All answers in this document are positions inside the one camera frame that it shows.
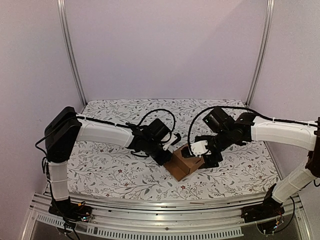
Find brown cardboard box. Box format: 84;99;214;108
163;143;205;182

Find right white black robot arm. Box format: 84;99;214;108
191;106;320;218

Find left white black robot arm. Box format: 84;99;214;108
35;106;178;217

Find floral patterned table mat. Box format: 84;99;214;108
67;99;280;201

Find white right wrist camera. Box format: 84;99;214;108
180;140;212;158

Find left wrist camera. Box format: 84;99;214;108
160;132;181;151

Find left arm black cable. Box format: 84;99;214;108
137;107;177;133

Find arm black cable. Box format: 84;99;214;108
137;107;177;133
187;105;318;151

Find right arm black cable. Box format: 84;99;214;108
187;105;318;151

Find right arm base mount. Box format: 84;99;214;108
240;184;285;223

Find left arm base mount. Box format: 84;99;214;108
48;196;93;222

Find aluminium front rail frame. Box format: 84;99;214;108
21;191;313;240

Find right aluminium corner post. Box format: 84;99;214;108
245;0;275;107

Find aluminium corner post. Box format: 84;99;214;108
56;0;88;107
245;0;275;107

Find left aluminium corner post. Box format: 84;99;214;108
56;0;88;107

